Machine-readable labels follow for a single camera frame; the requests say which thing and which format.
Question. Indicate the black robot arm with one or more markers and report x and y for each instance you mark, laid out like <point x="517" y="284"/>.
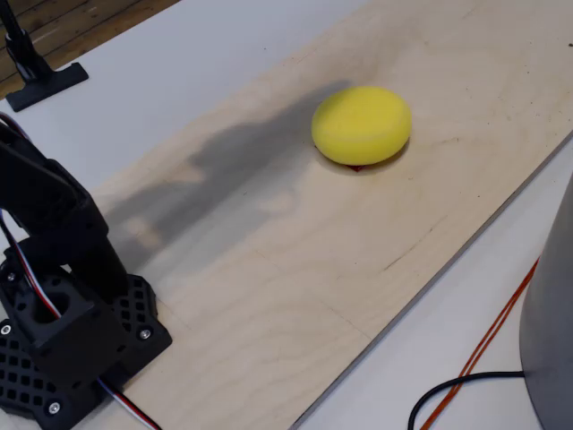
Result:
<point x="49" y="197"/>

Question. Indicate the dark red object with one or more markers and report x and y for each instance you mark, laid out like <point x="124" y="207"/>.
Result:
<point x="357" y="168"/>

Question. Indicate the black stand foot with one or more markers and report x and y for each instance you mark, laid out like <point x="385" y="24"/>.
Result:
<point x="40" y="85"/>

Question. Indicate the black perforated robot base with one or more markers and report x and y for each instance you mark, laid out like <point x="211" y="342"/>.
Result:
<point x="143" y="313"/>

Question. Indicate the light plywood board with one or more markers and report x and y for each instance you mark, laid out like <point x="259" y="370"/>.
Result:
<point x="313" y="269"/>

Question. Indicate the yellow round sponge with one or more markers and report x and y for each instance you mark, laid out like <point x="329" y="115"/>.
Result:
<point x="361" y="124"/>

